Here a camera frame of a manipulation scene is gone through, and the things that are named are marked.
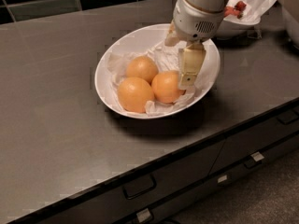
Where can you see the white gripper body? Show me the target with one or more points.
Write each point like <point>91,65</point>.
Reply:
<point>196,21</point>

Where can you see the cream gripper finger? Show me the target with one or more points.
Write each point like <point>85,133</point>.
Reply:
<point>171,38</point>
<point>190,61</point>

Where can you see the orange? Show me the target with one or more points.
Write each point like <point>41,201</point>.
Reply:
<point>165,87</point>
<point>134,93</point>
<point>142,67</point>

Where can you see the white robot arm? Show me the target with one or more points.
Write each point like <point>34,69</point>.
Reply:
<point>196,21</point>

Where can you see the white paper in orange bowl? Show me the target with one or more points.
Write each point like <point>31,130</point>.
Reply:
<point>166,58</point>

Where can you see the white bowl with strawberries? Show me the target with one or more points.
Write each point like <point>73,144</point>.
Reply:
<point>232,26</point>

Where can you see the white bowl with oranges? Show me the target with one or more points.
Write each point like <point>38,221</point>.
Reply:
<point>140,41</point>

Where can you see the white paper in strawberry bowl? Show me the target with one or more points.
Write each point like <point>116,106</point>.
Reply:
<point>255,8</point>

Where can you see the red strawberries pile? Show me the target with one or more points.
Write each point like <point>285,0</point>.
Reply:
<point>237,10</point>

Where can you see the dark right drawer front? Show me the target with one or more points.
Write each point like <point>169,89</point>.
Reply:
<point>250,146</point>

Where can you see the dark drawer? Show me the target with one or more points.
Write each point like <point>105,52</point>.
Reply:
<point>264,193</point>
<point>250,146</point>
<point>132,196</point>

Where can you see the dark lower drawer front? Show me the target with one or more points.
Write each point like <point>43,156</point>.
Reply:
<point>264,193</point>

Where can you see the dark left drawer front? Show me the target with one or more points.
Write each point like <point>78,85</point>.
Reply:
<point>132,196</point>

